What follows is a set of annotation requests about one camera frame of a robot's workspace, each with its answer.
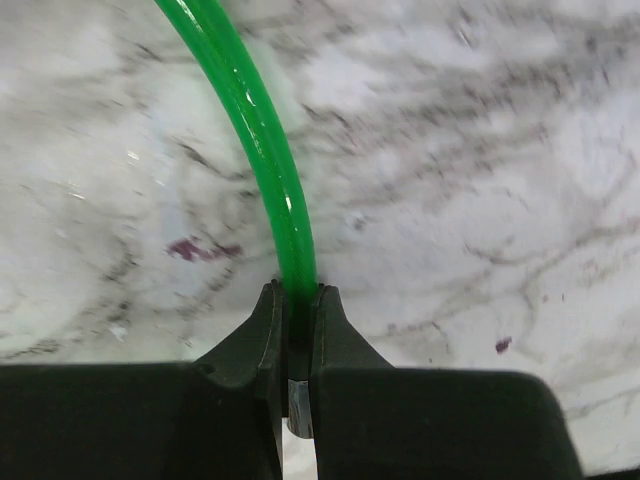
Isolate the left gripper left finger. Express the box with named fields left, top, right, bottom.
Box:
left=1, top=283, right=286, bottom=479

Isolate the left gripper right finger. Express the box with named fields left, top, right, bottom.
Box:
left=309, top=286, right=583, bottom=479

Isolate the green cable lock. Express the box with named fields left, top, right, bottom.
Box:
left=158, top=1, right=319, bottom=439

